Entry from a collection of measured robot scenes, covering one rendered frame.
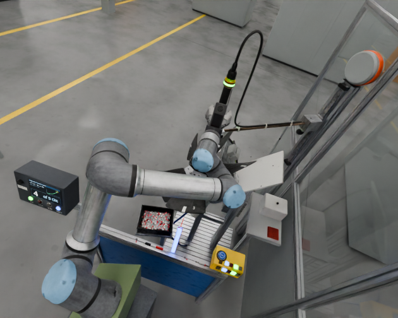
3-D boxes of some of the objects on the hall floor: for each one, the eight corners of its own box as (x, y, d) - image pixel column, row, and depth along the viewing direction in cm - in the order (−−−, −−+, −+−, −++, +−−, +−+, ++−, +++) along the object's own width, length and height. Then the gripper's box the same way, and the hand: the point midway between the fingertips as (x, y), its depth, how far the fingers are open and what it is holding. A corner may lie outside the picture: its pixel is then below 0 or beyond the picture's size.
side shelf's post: (232, 254, 228) (266, 216, 167) (232, 259, 225) (266, 221, 165) (229, 253, 228) (261, 214, 167) (228, 257, 226) (261, 219, 165)
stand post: (213, 243, 232) (256, 176, 148) (211, 252, 226) (255, 187, 142) (209, 241, 232) (249, 175, 148) (207, 250, 226) (248, 185, 142)
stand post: (192, 236, 233) (214, 186, 166) (190, 244, 227) (211, 195, 160) (188, 234, 233) (208, 183, 166) (186, 242, 227) (205, 194, 160)
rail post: (199, 299, 197) (225, 274, 139) (198, 304, 194) (223, 281, 137) (195, 297, 197) (218, 271, 140) (194, 302, 194) (217, 278, 137)
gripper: (191, 142, 93) (204, 114, 108) (223, 153, 93) (232, 123, 107) (195, 125, 87) (208, 98, 101) (230, 137, 86) (237, 108, 101)
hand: (221, 107), depth 101 cm, fingers open, 7 cm apart
